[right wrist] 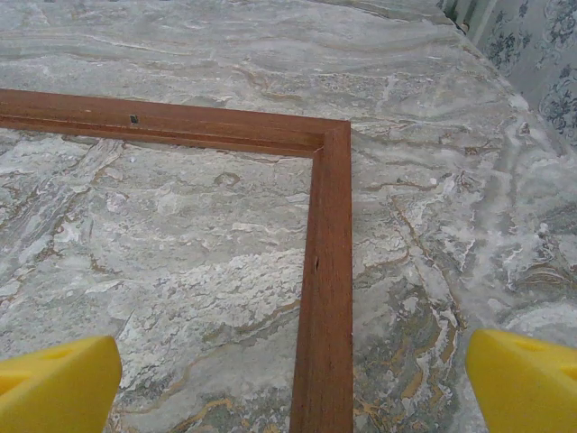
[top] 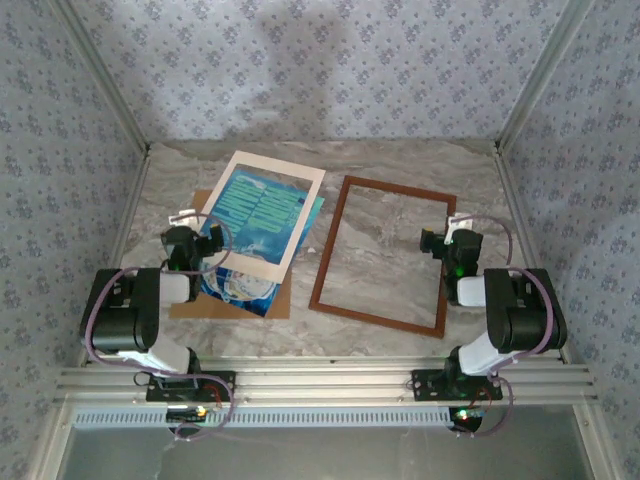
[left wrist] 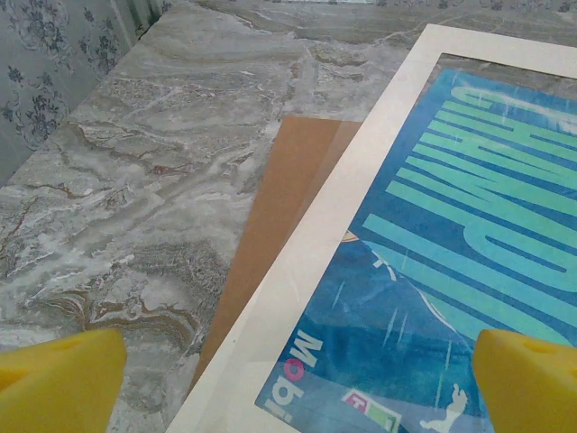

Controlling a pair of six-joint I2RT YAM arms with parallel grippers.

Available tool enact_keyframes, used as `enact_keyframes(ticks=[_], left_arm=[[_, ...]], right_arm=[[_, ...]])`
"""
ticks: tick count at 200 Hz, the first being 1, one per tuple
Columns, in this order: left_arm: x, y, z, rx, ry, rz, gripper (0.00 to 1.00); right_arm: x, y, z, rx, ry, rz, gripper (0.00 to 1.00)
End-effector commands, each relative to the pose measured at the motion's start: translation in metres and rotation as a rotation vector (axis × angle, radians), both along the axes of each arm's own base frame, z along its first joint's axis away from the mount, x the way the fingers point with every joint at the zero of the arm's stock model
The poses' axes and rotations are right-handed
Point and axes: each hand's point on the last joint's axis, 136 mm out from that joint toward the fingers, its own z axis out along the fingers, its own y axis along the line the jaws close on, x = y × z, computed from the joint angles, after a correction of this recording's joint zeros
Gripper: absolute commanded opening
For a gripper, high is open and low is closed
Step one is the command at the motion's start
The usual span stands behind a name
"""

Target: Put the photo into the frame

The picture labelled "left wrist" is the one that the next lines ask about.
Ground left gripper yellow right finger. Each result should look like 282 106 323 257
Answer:
471 327 577 433

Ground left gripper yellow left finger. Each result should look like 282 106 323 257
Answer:
0 327 127 433

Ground blue printed poster photo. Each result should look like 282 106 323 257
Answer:
254 67 577 433

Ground white paper mat border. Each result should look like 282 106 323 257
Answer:
165 23 577 433

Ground brown fibreboard backing board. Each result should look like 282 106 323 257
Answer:
187 115 364 396

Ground aluminium corner post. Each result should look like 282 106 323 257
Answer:
110 0 175 44

